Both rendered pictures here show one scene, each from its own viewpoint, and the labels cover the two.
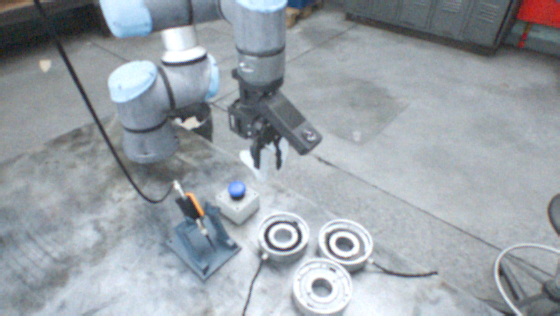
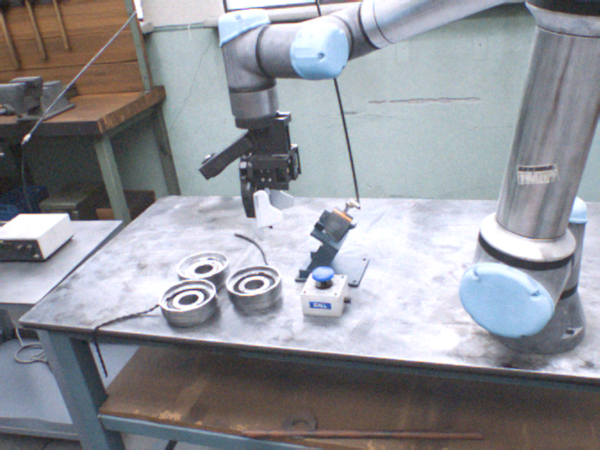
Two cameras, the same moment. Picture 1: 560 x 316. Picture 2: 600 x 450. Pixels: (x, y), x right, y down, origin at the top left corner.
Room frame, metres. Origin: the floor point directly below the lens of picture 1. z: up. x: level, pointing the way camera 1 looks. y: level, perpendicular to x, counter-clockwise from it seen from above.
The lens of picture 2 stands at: (1.36, -0.24, 1.40)
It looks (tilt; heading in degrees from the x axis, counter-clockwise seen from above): 27 degrees down; 160
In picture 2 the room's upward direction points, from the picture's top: 7 degrees counter-clockwise
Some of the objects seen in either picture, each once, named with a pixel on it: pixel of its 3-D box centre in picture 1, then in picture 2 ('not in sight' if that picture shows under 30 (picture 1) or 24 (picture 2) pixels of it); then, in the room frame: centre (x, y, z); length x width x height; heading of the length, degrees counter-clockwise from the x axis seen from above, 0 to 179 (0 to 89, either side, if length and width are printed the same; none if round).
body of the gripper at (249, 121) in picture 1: (259, 105); (266, 151); (0.51, 0.03, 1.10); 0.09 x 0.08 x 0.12; 50
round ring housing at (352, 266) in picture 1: (344, 246); (189, 303); (0.43, -0.13, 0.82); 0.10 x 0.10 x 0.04
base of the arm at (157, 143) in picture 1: (148, 131); (536, 299); (0.78, 0.36, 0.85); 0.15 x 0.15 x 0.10
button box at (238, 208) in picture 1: (236, 200); (328, 295); (0.55, 0.10, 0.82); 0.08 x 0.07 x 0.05; 50
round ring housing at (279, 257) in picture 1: (283, 238); (254, 288); (0.45, -0.01, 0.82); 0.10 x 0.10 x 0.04
